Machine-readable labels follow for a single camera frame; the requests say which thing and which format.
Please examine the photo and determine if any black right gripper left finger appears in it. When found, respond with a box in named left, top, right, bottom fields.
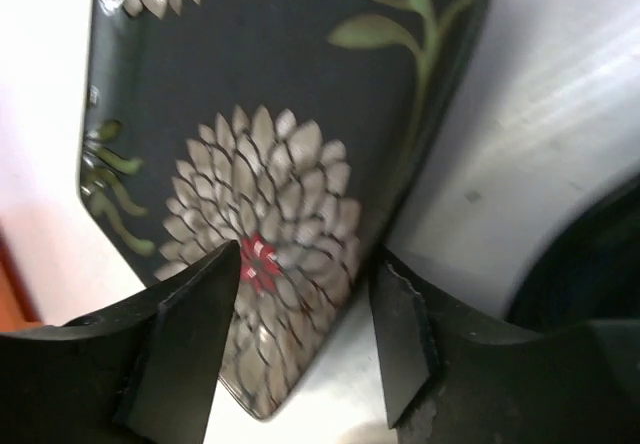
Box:
left=1, top=241, right=241, bottom=443

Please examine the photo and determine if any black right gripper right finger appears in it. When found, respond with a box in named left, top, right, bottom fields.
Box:
left=370, top=258, right=639, bottom=443

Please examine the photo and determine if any black floral square plate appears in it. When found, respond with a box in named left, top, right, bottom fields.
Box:
left=78, top=0, right=489, bottom=421

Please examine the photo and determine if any orange plastic bin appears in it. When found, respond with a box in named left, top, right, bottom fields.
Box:
left=0, top=232, right=43, bottom=332

